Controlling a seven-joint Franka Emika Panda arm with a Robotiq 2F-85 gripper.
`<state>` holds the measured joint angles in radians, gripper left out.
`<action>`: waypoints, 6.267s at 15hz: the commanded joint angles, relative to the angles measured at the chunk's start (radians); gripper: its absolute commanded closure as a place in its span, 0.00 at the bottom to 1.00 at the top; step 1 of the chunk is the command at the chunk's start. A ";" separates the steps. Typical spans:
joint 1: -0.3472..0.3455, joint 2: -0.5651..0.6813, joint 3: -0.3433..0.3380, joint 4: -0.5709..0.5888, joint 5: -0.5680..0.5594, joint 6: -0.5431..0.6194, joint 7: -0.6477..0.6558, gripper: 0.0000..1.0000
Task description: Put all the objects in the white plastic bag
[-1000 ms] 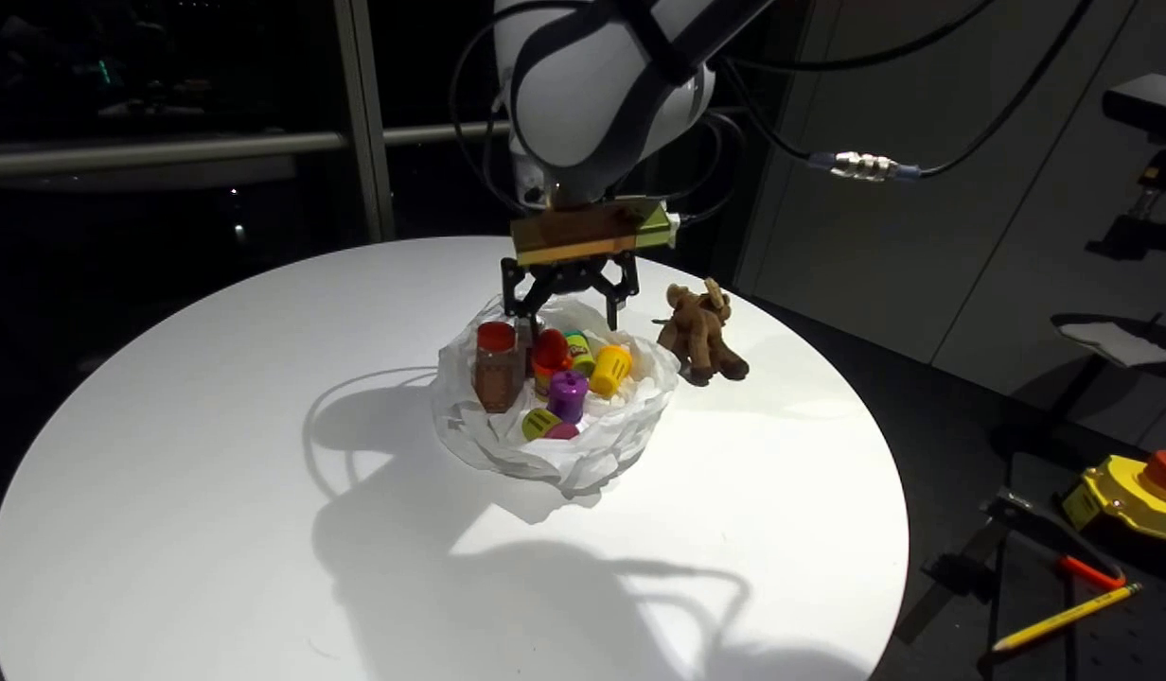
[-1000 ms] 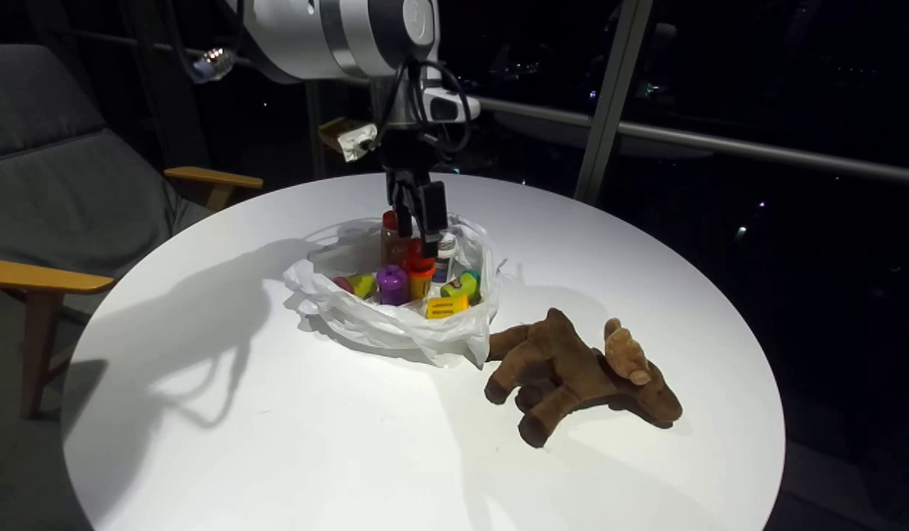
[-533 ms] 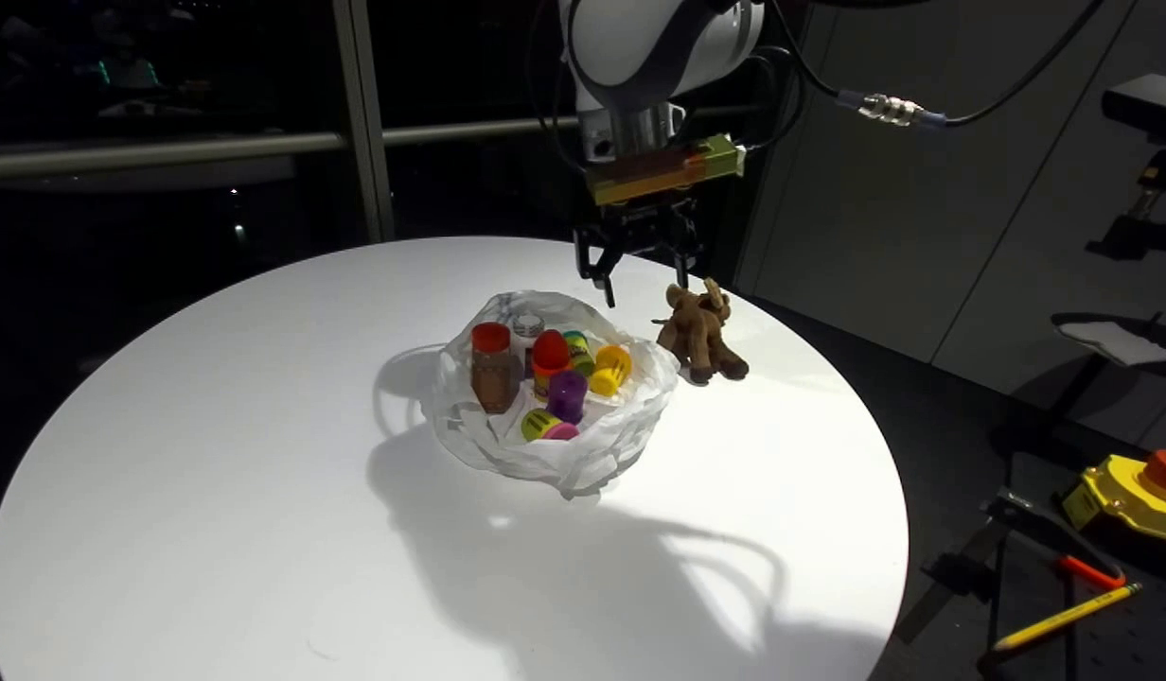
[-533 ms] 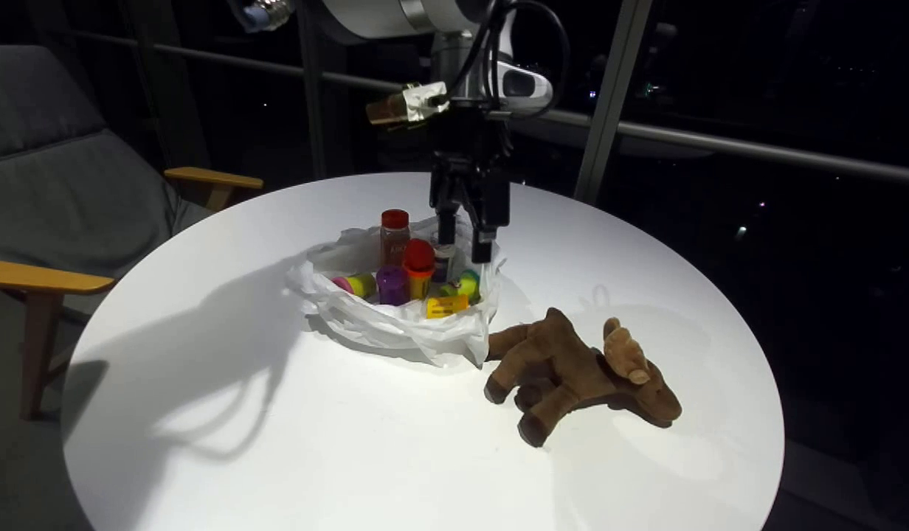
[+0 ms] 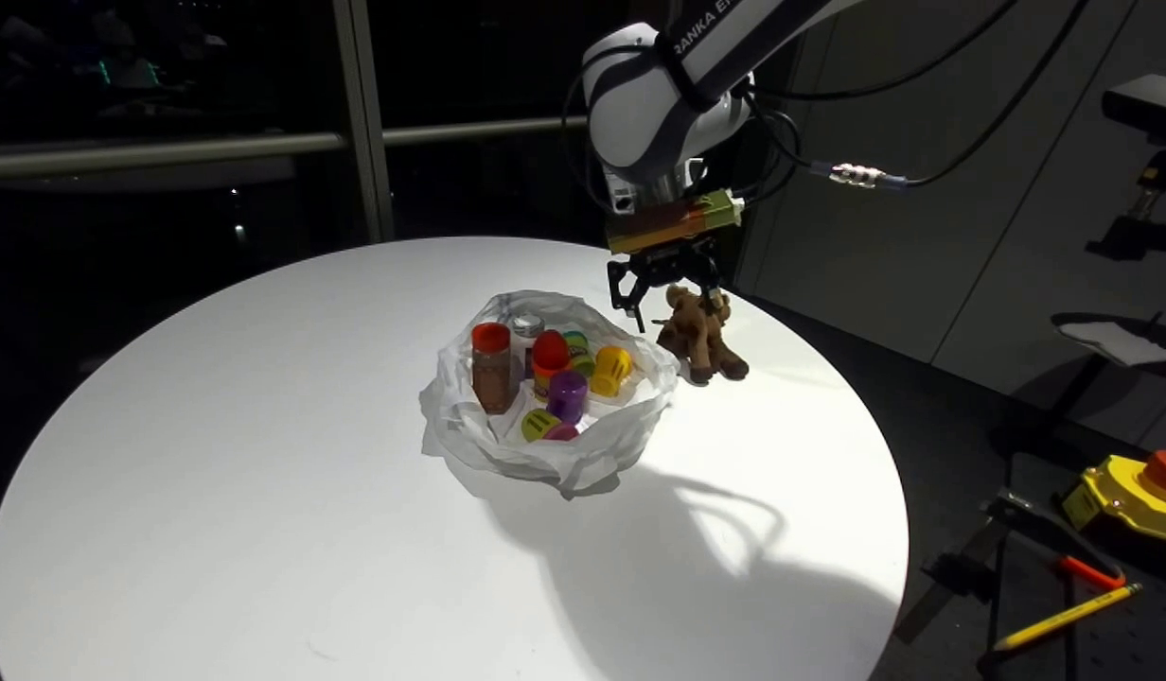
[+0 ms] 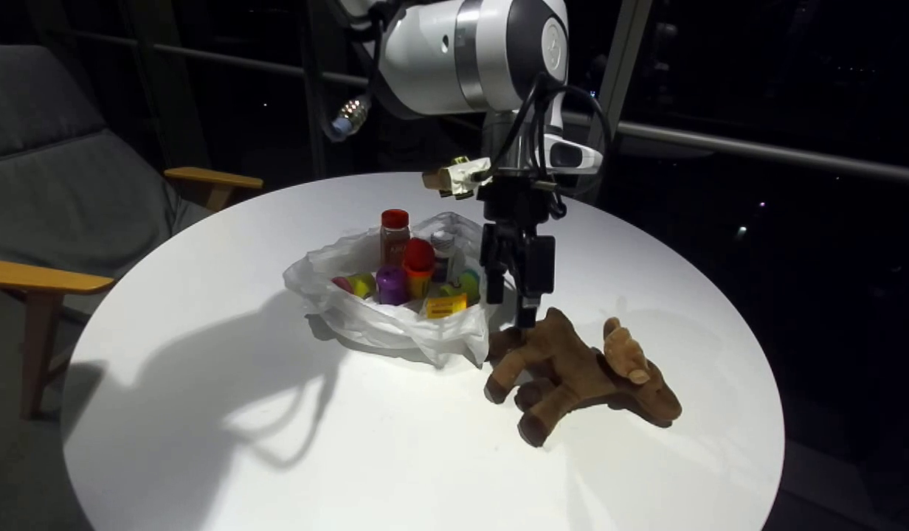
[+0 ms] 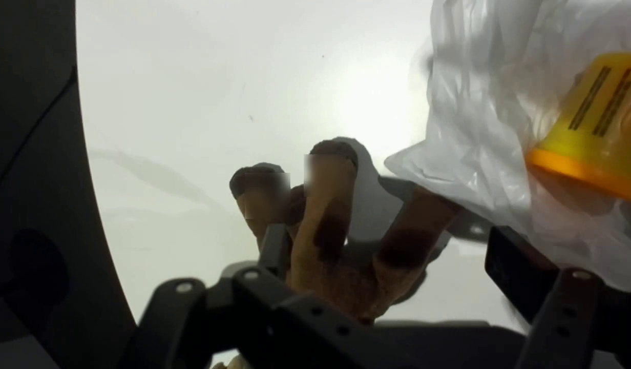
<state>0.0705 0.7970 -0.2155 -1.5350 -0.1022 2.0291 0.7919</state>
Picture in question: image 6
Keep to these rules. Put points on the yellow can wide orange lid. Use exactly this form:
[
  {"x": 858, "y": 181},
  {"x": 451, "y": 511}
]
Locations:
[{"x": 420, "y": 281}]

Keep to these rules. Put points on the grey metal railing bar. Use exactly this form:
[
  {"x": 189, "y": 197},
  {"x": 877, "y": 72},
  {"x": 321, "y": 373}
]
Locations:
[{"x": 790, "y": 153}]

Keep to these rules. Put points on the yellow can purple lid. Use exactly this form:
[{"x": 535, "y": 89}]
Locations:
[{"x": 355, "y": 284}]

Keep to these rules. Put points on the white plastic bag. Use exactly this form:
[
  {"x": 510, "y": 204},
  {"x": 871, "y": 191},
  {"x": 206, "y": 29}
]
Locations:
[{"x": 386, "y": 325}]

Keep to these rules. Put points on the grey slanted metal pole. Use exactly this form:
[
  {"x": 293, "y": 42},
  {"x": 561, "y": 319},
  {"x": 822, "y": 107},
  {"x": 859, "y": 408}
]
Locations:
[{"x": 625, "y": 60}]

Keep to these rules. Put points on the silver camera box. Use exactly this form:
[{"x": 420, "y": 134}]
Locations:
[{"x": 459, "y": 179}]

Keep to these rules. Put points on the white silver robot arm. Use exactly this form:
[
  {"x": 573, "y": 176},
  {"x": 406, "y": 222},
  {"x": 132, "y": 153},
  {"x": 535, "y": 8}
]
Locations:
[{"x": 464, "y": 55}]

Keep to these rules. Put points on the grey chair wooden armrests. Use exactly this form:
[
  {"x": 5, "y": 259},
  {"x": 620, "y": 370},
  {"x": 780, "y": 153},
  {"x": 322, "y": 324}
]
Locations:
[{"x": 59, "y": 187}]

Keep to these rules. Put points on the brown moose plush toy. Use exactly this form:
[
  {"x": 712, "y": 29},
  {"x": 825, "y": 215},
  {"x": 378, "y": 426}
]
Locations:
[{"x": 582, "y": 373}]

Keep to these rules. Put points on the spice bottle red cap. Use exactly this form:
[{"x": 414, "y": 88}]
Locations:
[{"x": 393, "y": 234}]

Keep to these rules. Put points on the yellow can barcode orange lid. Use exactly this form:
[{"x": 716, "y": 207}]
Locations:
[{"x": 443, "y": 303}]

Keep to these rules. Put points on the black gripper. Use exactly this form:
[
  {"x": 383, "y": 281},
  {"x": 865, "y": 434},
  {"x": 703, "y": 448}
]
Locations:
[{"x": 518, "y": 255}]

